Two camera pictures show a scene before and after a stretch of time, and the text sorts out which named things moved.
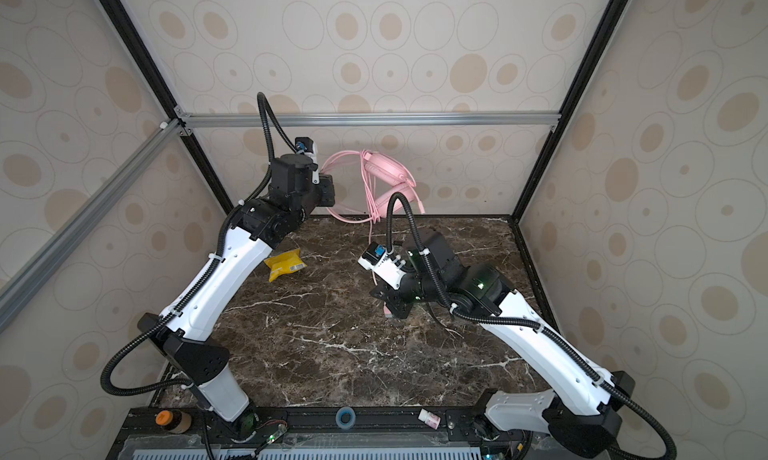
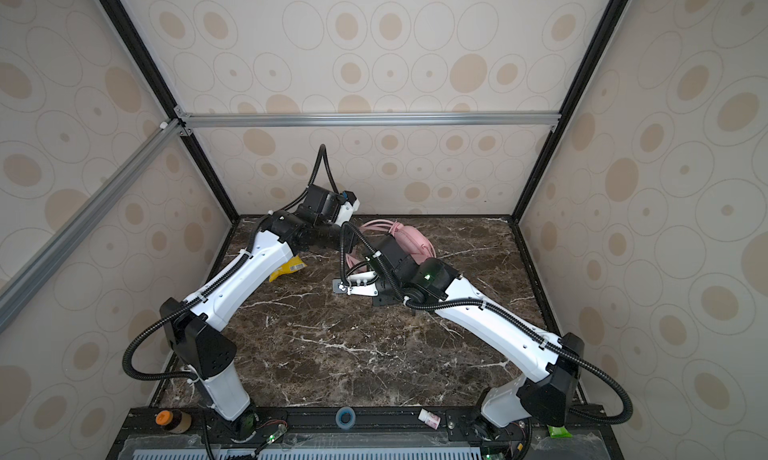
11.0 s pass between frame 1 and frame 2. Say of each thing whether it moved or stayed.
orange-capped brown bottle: stayed
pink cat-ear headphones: moved
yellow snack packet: stayed
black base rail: stayed
